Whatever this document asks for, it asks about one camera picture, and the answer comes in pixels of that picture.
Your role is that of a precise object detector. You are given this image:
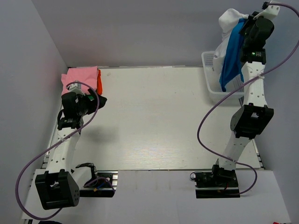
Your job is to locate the pink folded t-shirt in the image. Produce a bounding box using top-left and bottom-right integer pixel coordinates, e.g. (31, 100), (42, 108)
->
(61, 66), (98, 95)

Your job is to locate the orange folded t-shirt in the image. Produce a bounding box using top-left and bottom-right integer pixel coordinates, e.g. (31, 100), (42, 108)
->
(97, 69), (103, 95)

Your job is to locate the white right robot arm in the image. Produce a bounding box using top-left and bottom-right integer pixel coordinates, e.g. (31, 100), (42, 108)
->
(217, 16), (274, 171)

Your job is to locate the white t-shirt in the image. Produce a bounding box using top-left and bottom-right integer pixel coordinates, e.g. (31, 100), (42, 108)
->
(213, 8), (249, 75)

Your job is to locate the blue t-shirt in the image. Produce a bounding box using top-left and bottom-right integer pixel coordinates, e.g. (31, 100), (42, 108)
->
(219, 19), (246, 92)

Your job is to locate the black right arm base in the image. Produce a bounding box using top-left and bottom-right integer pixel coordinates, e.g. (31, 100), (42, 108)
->
(190, 164), (240, 199)

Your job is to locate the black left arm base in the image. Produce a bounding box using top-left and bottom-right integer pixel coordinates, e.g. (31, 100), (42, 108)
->
(72, 163), (118, 198)

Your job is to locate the white plastic laundry basket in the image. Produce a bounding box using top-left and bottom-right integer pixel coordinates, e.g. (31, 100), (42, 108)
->
(201, 51), (243, 103)

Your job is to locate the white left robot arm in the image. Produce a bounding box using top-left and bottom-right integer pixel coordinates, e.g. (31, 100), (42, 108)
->
(35, 90), (107, 210)

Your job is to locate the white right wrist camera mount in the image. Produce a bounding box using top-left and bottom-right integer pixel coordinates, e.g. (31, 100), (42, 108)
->
(253, 1), (280, 20)

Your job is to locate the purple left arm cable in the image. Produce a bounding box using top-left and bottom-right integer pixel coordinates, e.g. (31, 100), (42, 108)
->
(15, 81), (100, 220)

